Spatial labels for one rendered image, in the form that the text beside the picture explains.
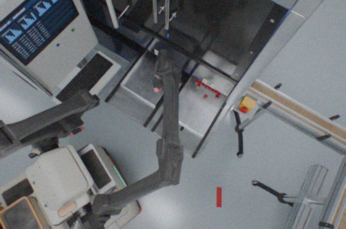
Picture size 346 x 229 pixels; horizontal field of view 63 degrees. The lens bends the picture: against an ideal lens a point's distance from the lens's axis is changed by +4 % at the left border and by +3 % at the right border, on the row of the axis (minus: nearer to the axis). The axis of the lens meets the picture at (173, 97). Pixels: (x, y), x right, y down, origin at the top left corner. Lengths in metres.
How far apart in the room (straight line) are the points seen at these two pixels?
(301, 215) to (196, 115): 0.98
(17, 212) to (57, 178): 0.60
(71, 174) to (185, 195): 1.46
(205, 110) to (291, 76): 1.49
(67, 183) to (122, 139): 1.43
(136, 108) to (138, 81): 0.18
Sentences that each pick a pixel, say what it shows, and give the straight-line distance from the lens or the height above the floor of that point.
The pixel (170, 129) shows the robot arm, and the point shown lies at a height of 1.49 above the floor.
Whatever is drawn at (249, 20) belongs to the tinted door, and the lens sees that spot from 1.06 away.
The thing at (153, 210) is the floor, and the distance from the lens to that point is 2.50.
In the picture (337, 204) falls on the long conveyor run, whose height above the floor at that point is 0.93.
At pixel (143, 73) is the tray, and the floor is 0.88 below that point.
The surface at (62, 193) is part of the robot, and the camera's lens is 1.17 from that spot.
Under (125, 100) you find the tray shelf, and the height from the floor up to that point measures 0.88.
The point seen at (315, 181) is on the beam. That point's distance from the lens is 2.23.
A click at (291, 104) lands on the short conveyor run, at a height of 0.93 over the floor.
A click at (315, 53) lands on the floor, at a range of 3.24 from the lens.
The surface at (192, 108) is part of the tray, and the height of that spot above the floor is 0.88.
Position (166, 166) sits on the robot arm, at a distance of 0.98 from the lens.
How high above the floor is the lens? 2.50
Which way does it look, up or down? 71 degrees down
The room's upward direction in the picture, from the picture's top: 7 degrees clockwise
